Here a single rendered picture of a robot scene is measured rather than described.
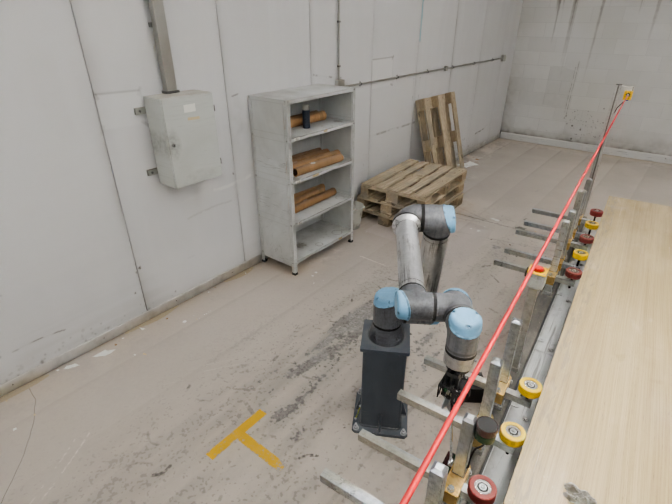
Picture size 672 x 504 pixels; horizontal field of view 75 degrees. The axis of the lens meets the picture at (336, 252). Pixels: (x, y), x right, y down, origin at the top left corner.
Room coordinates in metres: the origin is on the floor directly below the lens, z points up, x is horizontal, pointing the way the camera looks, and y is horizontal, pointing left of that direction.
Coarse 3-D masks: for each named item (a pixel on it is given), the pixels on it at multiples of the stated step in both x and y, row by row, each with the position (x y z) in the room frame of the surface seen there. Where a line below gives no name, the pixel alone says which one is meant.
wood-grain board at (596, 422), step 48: (624, 240) 2.41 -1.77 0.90; (624, 288) 1.87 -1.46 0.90; (576, 336) 1.49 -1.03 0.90; (624, 336) 1.49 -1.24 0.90; (576, 384) 1.21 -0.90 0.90; (624, 384) 1.21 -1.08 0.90; (528, 432) 1.00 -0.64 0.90; (576, 432) 1.00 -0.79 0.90; (624, 432) 1.00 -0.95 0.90; (528, 480) 0.83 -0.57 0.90; (576, 480) 0.83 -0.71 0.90; (624, 480) 0.83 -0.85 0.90
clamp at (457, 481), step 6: (468, 468) 0.89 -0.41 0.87; (450, 474) 0.87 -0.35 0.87; (456, 474) 0.87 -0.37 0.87; (468, 474) 0.88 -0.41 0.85; (450, 480) 0.85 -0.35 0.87; (456, 480) 0.85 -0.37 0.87; (462, 480) 0.85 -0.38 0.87; (456, 486) 0.83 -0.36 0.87; (462, 486) 0.83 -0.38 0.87; (444, 492) 0.81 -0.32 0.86; (456, 492) 0.81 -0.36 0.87; (444, 498) 0.81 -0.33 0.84; (450, 498) 0.80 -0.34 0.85; (456, 498) 0.79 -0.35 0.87
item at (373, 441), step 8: (360, 432) 1.03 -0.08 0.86; (368, 432) 1.03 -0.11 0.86; (360, 440) 1.02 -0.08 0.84; (368, 440) 1.00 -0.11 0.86; (376, 440) 1.00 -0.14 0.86; (384, 440) 1.00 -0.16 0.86; (376, 448) 0.98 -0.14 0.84; (384, 448) 0.97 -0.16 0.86; (392, 448) 0.97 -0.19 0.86; (392, 456) 0.95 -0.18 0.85; (400, 456) 0.94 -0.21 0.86; (408, 456) 0.94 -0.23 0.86; (408, 464) 0.92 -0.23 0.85; (416, 464) 0.91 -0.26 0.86; (416, 472) 0.90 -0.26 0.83; (464, 488) 0.83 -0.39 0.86; (464, 496) 0.81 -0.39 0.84
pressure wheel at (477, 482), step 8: (472, 480) 0.82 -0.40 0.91; (480, 480) 0.82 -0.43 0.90; (488, 480) 0.82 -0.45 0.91; (472, 488) 0.80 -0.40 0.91; (480, 488) 0.80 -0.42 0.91; (488, 488) 0.80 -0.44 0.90; (496, 488) 0.80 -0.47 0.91; (472, 496) 0.78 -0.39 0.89; (480, 496) 0.77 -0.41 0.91; (488, 496) 0.77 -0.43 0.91
